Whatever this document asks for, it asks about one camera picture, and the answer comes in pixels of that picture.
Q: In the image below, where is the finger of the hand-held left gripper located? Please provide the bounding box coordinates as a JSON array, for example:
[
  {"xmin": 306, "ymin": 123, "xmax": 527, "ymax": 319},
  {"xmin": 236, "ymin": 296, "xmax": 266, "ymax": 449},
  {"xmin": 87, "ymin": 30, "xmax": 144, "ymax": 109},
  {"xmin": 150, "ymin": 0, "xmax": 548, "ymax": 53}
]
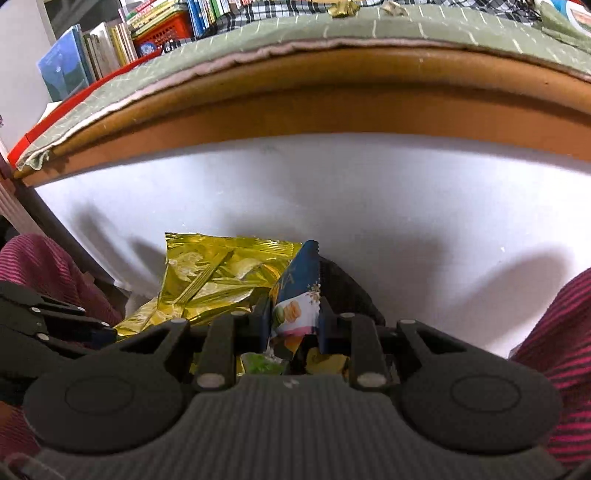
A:
[{"xmin": 0, "ymin": 281, "xmax": 117, "ymax": 358}]

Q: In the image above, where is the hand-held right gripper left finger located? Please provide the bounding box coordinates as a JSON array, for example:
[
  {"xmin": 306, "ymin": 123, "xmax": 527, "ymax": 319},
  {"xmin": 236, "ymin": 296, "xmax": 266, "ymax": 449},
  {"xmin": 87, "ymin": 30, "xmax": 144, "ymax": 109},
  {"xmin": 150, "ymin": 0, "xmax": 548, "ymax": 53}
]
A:
[{"xmin": 117, "ymin": 295, "xmax": 271, "ymax": 392}]

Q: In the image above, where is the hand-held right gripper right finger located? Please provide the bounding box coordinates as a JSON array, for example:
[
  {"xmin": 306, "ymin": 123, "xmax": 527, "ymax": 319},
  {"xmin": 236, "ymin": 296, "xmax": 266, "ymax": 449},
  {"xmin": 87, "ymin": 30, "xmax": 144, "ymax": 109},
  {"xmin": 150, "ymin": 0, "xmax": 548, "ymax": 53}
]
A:
[{"xmin": 318, "ymin": 298, "xmax": 472, "ymax": 392}]

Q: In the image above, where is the macaron print snack packet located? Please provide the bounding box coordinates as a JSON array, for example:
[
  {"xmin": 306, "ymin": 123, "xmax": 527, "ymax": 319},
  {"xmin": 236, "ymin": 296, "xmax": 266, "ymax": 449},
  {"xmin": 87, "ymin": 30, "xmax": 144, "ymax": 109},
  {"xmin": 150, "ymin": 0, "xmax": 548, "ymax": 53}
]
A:
[{"xmin": 269, "ymin": 240, "xmax": 322, "ymax": 361}]

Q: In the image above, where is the row of worn books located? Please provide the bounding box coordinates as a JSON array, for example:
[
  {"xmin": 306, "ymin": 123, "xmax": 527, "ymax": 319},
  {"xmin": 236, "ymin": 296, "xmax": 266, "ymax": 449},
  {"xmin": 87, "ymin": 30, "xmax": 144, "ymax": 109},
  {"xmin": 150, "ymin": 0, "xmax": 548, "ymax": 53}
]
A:
[{"xmin": 37, "ymin": 21, "xmax": 139, "ymax": 102}]

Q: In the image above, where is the upright row of books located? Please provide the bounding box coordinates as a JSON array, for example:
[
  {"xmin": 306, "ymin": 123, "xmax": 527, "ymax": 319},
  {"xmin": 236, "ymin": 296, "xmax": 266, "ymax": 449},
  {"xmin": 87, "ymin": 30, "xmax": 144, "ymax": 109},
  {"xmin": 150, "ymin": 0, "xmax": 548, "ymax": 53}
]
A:
[{"xmin": 187, "ymin": 0, "xmax": 252, "ymax": 38}]

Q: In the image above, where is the flat stack of books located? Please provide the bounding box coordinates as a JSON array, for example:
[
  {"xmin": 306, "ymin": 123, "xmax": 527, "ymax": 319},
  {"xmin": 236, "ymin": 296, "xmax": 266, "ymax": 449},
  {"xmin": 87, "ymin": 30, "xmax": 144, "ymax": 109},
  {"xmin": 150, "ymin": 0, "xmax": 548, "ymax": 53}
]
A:
[{"xmin": 119, "ymin": 0, "xmax": 190, "ymax": 33}]

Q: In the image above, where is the yellow wrapper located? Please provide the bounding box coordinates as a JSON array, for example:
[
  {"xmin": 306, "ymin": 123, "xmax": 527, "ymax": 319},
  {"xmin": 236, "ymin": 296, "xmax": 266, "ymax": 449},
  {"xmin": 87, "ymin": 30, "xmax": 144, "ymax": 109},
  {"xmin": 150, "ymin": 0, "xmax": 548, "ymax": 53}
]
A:
[{"xmin": 305, "ymin": 347, "xmax": 348, "ymax": 376}]

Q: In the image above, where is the green wrapper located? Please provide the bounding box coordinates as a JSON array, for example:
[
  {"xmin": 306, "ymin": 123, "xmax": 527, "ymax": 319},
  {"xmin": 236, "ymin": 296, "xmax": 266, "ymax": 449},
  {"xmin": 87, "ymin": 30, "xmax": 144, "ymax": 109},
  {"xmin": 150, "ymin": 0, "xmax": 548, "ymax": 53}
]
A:
[{"xmin": 240, "ymin": 352, "xmax": 283, "ymax": 377}]

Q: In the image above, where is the large flat yellow gold packet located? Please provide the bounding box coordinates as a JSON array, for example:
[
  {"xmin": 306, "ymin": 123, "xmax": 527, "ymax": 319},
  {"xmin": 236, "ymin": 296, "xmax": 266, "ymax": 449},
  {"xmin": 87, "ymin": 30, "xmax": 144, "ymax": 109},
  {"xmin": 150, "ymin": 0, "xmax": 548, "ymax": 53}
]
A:
[{"xmin": 115, "ymin": 232, "xmax": 303, "ymax": 342}]

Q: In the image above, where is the red flat box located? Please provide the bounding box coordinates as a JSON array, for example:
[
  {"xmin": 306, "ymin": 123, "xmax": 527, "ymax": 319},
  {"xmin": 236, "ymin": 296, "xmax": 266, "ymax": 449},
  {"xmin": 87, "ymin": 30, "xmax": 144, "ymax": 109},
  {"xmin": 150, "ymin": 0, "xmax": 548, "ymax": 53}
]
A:
[{"xmin": 7, "ymin": 48, "xmax": 163, "ymax": 169}]

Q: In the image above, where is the wooden table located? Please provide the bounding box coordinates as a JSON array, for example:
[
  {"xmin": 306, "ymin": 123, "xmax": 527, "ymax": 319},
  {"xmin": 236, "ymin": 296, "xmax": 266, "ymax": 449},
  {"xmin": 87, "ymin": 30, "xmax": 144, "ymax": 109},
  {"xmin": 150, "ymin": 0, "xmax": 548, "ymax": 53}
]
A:
[{"xmin": 14, "ymin": 44, "xmax": 591, "ymax": 188}]

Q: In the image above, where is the red slotted basket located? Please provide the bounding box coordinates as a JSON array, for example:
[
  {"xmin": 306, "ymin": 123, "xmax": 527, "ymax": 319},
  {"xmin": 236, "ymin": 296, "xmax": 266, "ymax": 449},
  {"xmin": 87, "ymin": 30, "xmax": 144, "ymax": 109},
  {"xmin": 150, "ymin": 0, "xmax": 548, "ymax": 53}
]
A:
[{"xmin": 133, "ymin": 9, "xmax": 195, "ymax": 58}]

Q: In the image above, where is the plaid blanket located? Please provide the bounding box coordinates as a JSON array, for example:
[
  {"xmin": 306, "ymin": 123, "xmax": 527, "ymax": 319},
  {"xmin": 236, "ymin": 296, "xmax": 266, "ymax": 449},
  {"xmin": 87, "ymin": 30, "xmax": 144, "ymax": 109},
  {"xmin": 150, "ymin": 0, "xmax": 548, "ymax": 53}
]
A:
[{"xmin": 222, "ymin": 0, "xmax": 543, "ymax": 21}]

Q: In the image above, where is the crumpled yellow gold packet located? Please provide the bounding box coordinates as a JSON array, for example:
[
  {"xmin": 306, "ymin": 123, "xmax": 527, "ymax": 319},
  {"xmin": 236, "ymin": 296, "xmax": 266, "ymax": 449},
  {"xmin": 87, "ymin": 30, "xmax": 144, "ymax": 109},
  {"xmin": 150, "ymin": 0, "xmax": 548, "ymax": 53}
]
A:
[{"xmin": 330, "ymin": 0, "xmax": 362, "ymax": 19}]

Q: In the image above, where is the blue cat plush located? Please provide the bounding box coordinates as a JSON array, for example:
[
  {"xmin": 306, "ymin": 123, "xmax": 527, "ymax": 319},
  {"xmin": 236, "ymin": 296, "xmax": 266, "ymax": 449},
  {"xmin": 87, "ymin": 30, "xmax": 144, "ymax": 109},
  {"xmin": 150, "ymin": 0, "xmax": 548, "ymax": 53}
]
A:
[{"xmin": 538, "ymin": 0, "xmax": 591, "ymax": 28}]

